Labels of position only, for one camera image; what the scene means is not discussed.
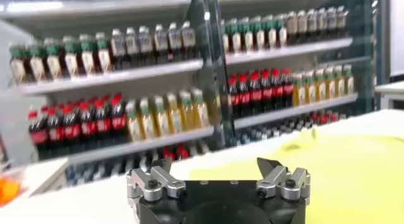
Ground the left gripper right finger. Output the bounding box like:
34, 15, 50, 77
256, 157, 312, 206

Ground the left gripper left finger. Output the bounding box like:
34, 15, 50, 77
126, 158, 187, 210

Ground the yellow-green t-shirt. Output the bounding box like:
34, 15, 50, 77
189, 127, 404, 224

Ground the small red cap cola bottle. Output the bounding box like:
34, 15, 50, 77
161, 148, 176, 162
175, 143, 190, 160

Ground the yellow tea bottle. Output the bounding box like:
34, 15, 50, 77
324, 66, 336, 100
314, 68, 326, 102
342, 64, 355, 95
125, 100, 143, 143
178, 91, 195, 131
292, 73, 306, 107
191, 88, 210, 129
165, 93, 183, 134
138, 98, 157, 140
153, 95, 170, 137
303, 70, 316, 105
333, 65, 345, 98

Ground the white side table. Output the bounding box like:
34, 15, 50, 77
0, 158, 70, 210
374, 81, 404, 110

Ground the white drinks display shelf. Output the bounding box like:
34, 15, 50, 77
0, 0, 228, 185
217, 0, 391, 144

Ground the green cap dark tea bottle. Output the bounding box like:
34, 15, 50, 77
274, 13, 288, 49
251, 16, 265, 51
78, 34, 97, 75
61, 35, 80, 78
8, 44, 28, 85
42, 38, 63, 80
227, 18, 242, 53
263, 15, 276, 50
240, 17, 254, 52
220, 19, 230, 54
93, 32, 112, 73
27, 42, 47, 83

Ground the crumpled orange cloth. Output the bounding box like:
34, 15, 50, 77
0, 176, 22, 206

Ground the beige label dark drink bottle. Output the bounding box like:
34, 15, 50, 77
296, 9, 309, 43
285, 11, 299, 45

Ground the black vertical shelf post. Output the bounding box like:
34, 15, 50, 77
186, 0, 236, 150

